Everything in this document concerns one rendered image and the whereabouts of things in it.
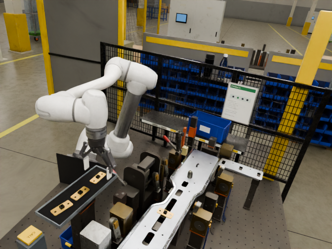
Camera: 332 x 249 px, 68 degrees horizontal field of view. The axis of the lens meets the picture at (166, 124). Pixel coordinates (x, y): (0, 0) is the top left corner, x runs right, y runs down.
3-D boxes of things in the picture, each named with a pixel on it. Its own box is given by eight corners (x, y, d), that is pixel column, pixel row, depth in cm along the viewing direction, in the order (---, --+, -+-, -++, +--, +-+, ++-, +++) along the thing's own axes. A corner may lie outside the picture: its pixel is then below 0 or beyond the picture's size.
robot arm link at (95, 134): (97, 131, 102) (98, 143, 105) (110, 123, 109) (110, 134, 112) (80, 125, 105) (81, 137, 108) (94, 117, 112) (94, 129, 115)
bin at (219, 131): (221, 143, 187) (225, 128, 181) (186, 130, 200) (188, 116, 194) (228, 135, 200) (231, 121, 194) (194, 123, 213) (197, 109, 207)
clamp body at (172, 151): (172, 195, 180) (178, 156, 163) (160, 190, 183) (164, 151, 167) (175, 190, 185) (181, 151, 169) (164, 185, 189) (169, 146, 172)
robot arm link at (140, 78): (103, 145, 196) (129, 152, 200) (99, 158, 182) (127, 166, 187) (130, 56, 156) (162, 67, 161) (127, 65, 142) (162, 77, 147)
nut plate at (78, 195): (76, 200, 107) (76, 198, 106) (69, 197, 108) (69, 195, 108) (90, 189, 113) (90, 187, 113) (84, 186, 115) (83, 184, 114)
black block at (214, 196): (211, 237, 151) (221, 202, 138) (196, 230, 155) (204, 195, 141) (214, 231, 156) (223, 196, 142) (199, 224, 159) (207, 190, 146)
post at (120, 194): (120, 251, 137) (121, 198, 118) (112, 247, 139) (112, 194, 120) (125, 244, 141) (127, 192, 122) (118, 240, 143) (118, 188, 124)
